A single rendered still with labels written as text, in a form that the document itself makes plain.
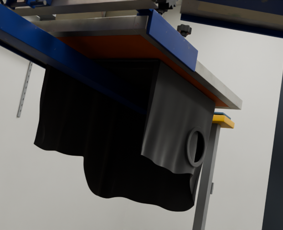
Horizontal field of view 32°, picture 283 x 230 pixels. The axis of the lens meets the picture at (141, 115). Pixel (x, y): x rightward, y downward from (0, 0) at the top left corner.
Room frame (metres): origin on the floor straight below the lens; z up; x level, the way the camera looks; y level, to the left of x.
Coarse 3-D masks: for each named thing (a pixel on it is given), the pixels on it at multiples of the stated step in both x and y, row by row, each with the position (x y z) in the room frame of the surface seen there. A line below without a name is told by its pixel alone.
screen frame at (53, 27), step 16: (128, 16) 1.24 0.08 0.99; (144, 16) 1.21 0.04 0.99; (48, 32) 1.38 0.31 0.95; (64, 32) 1.36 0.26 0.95; (80, 32) 1.33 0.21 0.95; (96, 32) 1.30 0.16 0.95; (112, 32) 1.28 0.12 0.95; (128, 32) 1.26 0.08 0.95; (144, 32) 1.23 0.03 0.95; (16, 48) 1.61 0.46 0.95; (160, 48) 1.34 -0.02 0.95; (208, 80) 1.58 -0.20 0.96; (224, 96) 1.72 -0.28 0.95
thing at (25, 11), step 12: (24, 0) 1.33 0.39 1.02; (60, 0) 1.26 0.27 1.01; (72, 0) 1.24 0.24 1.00; (84, 0) 1.22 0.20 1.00; (96, 0) 1.20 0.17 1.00; (108, 0) 1.17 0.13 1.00; (120, 0) 1.16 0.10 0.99; (132, 0) 1.14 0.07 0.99; (144, 0) 1.12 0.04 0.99; (24, 12) 1.36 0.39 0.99; (36, 12) 1.34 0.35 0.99; (48, 12) 1.32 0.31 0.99; (60, 12) 1.31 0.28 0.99; (72, 12) 1.29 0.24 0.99; (84, 12) 1.27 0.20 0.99
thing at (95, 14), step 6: (90, 12) 1.54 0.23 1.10; (96, 12) 1.53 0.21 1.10; (108, 12) 1.50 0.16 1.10; (114, 12) 1.49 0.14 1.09; (120, 12) 1.48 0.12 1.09; (126, 12) 1.47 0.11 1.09; (132, 12) 1.45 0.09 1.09; (138, 12) 1.44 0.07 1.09; (60, 18) 1.61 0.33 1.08; (66, 18) 1.59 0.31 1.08; (72, 18) 1.58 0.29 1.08; (78, 18) 1.56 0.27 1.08; (84, 18) 1.55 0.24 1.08
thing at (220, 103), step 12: (84, 36) 1.36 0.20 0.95; (96, 36) 1.33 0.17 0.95; (108, 36) 1.32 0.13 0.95; (120, 36) 1.30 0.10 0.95; (132, 36) 1.28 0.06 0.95; (96, 48) 1.45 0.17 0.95; (108, 48) 1.42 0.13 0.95; (120, 48) 1.40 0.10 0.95; (132, 48) 1.38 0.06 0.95; (144, 48) 1.36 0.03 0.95; (156, 48) 1.34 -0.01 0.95; (168, 60) 1.43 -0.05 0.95; (180, 72) 1.53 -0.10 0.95; (192, 84) 1.65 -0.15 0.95
